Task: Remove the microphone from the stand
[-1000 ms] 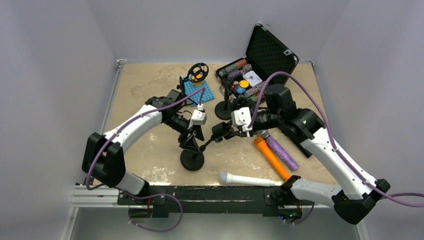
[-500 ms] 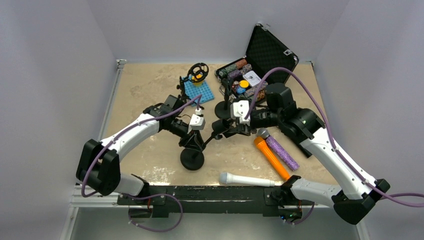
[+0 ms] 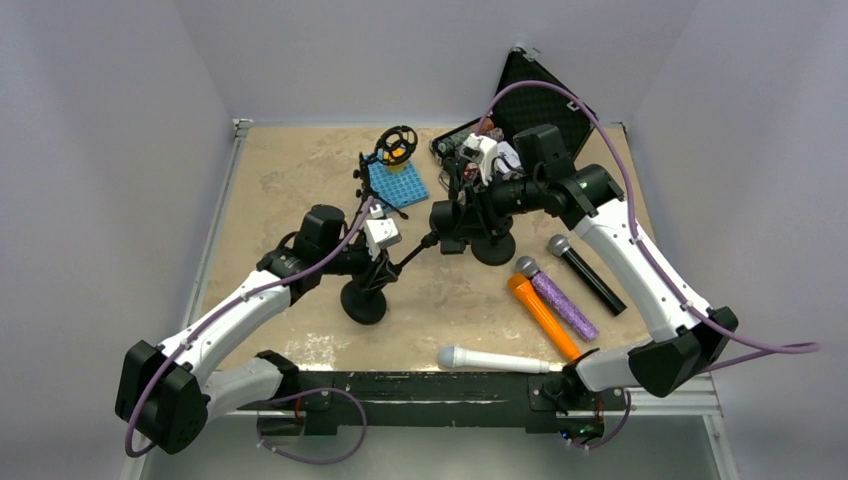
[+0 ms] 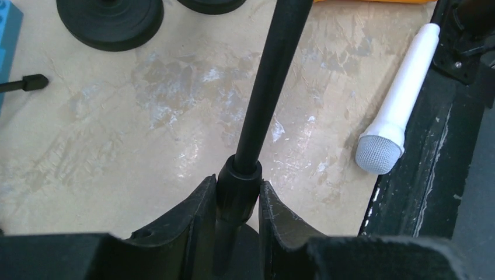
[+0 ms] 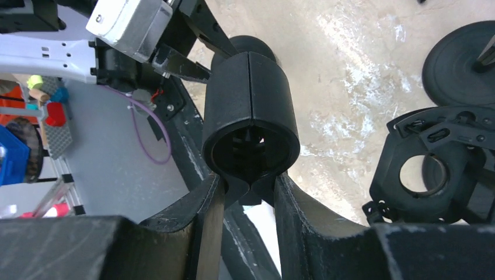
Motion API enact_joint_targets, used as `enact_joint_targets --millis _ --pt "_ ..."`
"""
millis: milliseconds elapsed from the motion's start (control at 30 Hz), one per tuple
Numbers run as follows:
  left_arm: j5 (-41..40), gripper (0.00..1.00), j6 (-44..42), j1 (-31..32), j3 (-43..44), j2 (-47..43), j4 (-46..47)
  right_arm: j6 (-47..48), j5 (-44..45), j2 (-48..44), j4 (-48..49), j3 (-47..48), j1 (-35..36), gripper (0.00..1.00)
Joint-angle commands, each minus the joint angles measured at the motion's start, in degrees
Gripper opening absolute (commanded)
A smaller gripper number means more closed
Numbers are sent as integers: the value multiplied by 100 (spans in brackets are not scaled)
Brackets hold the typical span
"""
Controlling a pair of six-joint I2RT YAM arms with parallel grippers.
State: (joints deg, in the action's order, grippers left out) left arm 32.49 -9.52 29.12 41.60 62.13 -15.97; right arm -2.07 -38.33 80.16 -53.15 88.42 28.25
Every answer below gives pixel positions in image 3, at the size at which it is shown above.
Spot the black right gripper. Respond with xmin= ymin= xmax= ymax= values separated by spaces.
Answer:
xmin=452 ymin=168 xmax=544 ymax=241

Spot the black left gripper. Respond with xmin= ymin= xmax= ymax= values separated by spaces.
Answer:
xmin=318 ymin=230 xmax=396 ymax=291

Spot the black tripod shock-mount stand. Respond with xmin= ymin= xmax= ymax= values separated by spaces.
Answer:
xmin=352 ymin=124 xmax=420 ymax=220

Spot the purple glitter microphone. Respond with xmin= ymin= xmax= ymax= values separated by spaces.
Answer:
xmin=515 ymin=256 xmax=599 ymax=342

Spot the orange microphone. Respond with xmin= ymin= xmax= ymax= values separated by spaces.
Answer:
xmin=507 ymin=273 xmax=581 ymax=361

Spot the white microphone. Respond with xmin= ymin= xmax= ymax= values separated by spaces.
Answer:
xmin=437 ymin=345 xmax=550 ymax=374

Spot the black microphone silver grille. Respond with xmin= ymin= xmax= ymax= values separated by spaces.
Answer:
xmin=547 ymin=234 xmax=627 ymax=316

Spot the black round-base mic stand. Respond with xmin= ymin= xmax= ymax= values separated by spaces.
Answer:
xmin=439 ymin=156 xmax=468 ymax=202

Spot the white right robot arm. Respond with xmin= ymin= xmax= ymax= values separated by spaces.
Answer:
xmin=430 ymin=124 xmax=738 ymax=407

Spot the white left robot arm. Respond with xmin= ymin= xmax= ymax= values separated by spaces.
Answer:
xmin=115 ymin=199 xmax=402 ymax=458

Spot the blue lego baseplate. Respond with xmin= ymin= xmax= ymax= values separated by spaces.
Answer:
xmin=369 ymin=162 xmax=429 ymax=210

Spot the yellow lego brick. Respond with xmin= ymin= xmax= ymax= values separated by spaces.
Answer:
xmin=384 ymin=148 xmax=409 ymax=174

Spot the black poker chip case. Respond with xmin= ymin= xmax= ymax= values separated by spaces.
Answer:
xmin=429 ymin=46 xmax=599 ymax=193

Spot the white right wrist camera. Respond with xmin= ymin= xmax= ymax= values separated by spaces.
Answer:
xmin=460 ymin=134 xmax=499 ymax=186

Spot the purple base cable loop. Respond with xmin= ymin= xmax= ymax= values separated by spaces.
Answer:
xmin=256 ymin=387 xmax=369 ymax=466

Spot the black table front rail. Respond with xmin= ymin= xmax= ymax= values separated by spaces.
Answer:
xmin=241 ymin=371 xmax=626 ymax=435

